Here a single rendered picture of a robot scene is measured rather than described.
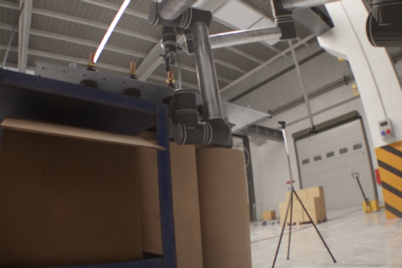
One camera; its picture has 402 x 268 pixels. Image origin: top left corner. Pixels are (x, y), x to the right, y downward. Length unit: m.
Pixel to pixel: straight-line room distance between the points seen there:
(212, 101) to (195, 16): 0.54
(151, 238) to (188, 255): 0.24
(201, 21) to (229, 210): 1.20
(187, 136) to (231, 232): 0.78
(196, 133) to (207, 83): 0.29
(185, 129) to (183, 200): 0.47
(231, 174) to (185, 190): 0.39
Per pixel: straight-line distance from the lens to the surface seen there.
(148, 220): 1.45
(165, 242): 0.58
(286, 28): 2.02
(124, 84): 1.47
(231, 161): 1.79
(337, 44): 6.97
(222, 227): 1.70
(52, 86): 0.55
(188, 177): 1.55
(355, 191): 14.65
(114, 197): 0.55
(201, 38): 1.50
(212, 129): 1.27
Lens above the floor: 0.63
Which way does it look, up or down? 16 degrees up
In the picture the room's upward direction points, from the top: 4 degrees counter-clockwise
